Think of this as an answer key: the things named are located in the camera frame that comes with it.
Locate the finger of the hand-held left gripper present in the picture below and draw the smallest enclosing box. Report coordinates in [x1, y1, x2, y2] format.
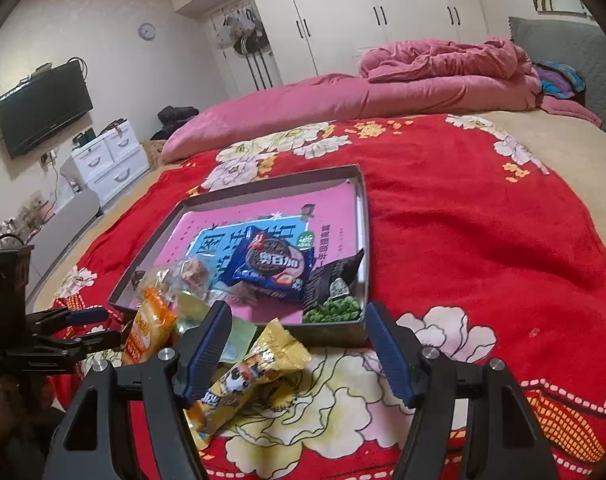
[34, 329, 128, 361]
[25, 306, 110, 334]

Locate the white drawer cabinet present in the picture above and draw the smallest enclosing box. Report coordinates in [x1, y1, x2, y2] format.
[60, 120, 150, 206]

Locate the white wardrobe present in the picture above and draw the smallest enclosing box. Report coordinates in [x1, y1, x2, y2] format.
[168, 0, 539, 91]

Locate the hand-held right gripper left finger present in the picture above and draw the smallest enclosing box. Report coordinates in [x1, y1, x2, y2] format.
[43, 300, 234, 480]

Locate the blue cookie packet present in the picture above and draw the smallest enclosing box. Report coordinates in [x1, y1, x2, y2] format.
[231, 227, 316, 303]

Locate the grey quilted headboard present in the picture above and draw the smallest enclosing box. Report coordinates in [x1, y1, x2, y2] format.
[508, 16, 606, 126]

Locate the light green snack packet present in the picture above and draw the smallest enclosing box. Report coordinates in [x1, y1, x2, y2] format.
[175, 290, 259, 363]

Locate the coat rack with clothes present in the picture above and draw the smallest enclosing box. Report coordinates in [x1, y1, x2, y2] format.
[213, 2, 276, 93]

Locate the pink quilt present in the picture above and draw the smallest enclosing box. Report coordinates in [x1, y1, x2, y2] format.
[162, 72, 604, 163]

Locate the colourful cloth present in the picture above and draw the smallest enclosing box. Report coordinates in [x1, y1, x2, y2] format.
[533, 60, 586, 101]

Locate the gold panda snack packet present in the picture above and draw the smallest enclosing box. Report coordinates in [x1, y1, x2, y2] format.
[183, 317, 312, 451]

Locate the black wall television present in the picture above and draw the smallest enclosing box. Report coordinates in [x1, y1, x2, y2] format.
[0, 62, 94, 160]

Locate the pink and blue book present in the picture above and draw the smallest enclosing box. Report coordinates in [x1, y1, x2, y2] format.
[153, 180, 364, 323]

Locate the grey padded bench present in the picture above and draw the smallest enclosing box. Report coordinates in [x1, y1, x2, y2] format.
[25, 190, 104, 306]

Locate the dark clothes pile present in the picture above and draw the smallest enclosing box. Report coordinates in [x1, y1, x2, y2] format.
[150, 105, 200, 141]

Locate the grey shallow box tray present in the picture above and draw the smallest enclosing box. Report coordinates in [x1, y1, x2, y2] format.
[108, 164, 371, 348]

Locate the black green pea packet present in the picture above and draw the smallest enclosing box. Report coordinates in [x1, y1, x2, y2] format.
[302, 248, 366, 325]

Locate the beige bed sheet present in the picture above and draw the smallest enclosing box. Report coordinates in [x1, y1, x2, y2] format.
[478, 109, 606, 221]

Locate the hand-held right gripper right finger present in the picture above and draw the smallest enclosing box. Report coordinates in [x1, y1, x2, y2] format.
[364, 301, 559, 480]

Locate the crumpled pink blanket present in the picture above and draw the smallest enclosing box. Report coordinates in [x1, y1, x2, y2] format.
[358, 36, 540, 85]

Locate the red floral blanket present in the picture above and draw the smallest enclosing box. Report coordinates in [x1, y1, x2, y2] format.
[48, 112, 606, 480]

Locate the orange yellow snack packet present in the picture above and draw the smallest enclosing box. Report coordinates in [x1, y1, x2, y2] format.
[122, 287, 178, 367]

